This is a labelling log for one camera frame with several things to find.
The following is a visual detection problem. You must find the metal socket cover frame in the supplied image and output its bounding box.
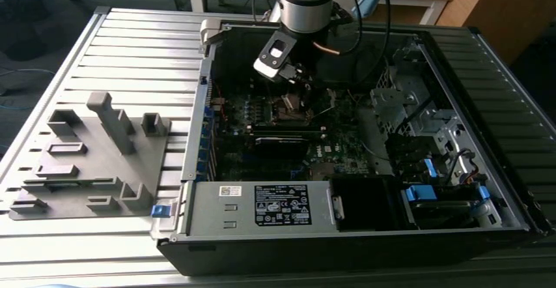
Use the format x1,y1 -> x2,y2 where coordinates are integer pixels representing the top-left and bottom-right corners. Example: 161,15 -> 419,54
319,85 -> 339,113

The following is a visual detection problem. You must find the silver CPU plate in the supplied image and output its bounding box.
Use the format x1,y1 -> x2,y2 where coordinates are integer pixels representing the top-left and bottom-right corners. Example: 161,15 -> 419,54
281,93 -> 306,110

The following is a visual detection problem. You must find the CPU socket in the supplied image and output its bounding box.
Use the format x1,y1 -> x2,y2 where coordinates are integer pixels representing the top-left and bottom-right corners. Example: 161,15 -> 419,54
269,98 -> 315,126

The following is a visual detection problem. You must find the black RAM slot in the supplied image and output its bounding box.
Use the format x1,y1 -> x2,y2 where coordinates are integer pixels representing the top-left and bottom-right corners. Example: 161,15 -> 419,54
254,133 -> 327,139
254,130 -> 326,136
254,126 -> 326,132
254,122 -> 326,128

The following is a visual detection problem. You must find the silver metal drive cage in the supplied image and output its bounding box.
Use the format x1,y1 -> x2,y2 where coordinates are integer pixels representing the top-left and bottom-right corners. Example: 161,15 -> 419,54
369,36 -> 470,145

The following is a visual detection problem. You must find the green motherboard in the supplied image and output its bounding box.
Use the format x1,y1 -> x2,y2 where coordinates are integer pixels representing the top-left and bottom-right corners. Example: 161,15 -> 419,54
207,84 -> 395,182

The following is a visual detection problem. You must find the black graphics card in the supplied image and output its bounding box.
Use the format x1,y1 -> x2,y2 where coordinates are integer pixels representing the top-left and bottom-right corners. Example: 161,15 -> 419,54
254,136 -> 313,168

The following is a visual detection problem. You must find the brown chipset heatsink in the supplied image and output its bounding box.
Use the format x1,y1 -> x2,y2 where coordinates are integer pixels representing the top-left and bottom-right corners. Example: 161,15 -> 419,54
311,162 -> 337,177

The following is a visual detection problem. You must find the blue plastic clip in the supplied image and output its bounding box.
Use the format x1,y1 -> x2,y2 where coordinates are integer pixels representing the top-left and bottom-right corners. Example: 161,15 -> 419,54
421,158 -> 438,179

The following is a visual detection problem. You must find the black plastic shroud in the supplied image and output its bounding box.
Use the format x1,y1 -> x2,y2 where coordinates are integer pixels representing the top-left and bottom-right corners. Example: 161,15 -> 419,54
329,175 -> 406,233

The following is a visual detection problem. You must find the hard disk in blue carrier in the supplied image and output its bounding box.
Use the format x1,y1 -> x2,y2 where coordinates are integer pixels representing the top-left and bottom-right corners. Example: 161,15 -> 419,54
402,184 -> 478,230

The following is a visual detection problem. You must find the wooden cabinet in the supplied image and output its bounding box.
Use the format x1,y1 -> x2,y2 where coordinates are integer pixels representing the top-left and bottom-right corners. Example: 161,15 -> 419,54
437,0 -> 556,65

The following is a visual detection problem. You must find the grey power supply unit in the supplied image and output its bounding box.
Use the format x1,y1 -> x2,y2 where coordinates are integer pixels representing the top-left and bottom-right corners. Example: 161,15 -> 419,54
186,180 -> 347,237

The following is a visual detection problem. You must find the blue plastic tab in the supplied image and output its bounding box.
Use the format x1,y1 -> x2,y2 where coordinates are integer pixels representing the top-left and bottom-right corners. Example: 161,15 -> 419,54
477,185 -> 493,209

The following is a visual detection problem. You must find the grey parts rack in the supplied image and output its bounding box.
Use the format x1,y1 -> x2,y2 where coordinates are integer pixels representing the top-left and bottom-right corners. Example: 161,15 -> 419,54
7,91 -> 174,221

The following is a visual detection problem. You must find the black open PC case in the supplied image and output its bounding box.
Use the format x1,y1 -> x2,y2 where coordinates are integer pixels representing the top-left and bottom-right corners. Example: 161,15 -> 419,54
150,17 -> 556,278

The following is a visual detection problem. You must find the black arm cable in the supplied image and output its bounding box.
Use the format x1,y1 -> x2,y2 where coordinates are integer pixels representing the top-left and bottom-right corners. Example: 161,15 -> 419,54
343,0 -> 394,85
313,0 -> 366,57

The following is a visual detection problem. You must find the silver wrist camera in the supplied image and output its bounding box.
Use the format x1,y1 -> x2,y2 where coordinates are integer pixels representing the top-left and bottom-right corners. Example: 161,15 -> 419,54
254,31 -> 302,83

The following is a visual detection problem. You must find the grey case handle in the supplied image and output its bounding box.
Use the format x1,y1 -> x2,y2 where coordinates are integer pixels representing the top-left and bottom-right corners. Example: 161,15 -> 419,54
199,19 -> 233,55

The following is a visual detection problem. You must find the thick black case cable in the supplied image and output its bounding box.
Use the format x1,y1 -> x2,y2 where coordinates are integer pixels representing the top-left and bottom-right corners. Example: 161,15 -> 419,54
394,95 -> 435,136

